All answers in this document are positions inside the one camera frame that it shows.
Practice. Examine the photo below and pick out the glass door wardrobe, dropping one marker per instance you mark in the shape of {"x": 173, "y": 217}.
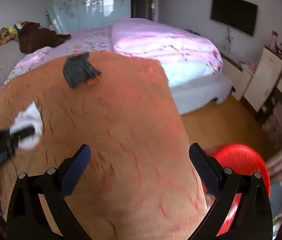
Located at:
{"x": 72, "y": 15}

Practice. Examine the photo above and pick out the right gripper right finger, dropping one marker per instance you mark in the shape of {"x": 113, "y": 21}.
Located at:
{"x": 221, "y": 183}

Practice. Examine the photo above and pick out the light blue plastic stool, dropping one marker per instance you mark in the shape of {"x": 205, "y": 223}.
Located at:
{"x": 275, "y": 198}

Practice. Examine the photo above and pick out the bed with grey cover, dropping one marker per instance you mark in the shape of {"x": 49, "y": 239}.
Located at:
{"x": 192, "y": 85}

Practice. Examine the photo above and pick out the brown plush bear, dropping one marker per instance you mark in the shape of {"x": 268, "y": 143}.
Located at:
{"x": 33, "y": 37}

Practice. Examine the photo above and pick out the orange rose patterned blanket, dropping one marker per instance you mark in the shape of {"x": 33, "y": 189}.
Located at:
{"x": 140, "y": 183}

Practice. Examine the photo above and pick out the pink quilt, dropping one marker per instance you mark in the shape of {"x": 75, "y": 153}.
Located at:
{"x": 137, "y": 37}

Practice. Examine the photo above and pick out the white paper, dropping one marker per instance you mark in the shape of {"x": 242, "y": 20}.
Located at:
{"x": 30, "y": 117}

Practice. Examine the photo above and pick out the white tall cabinet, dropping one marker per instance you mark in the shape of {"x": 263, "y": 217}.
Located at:
{"x": 264, "y": 80}

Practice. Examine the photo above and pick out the low white tv cabinet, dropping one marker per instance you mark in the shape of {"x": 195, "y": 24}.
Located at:
{"x": 240, "y": 76}

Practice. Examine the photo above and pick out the black wall television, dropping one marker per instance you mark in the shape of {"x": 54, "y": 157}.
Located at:
{"x": 239, "y": 14}

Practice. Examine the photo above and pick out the yellow green plush toy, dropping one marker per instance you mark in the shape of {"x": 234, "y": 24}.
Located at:
{"x": 11, "y": 32}

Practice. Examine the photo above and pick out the floral pink bed sheet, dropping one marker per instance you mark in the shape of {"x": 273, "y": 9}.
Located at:
{"x": 85, "y": 40}

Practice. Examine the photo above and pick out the vase with flower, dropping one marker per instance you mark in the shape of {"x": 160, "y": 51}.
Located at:
{"x": 229, "y": 39}

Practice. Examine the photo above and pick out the pink thermos bottle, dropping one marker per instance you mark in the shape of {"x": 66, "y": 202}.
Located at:
{"x": 273, "y": 40}

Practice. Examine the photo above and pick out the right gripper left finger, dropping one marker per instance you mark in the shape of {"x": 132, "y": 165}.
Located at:
{"x": 61, "y": 183}

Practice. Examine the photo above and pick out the black crumpled plastic bag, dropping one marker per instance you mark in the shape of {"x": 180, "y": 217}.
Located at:
{"x": 77, "y": 70}

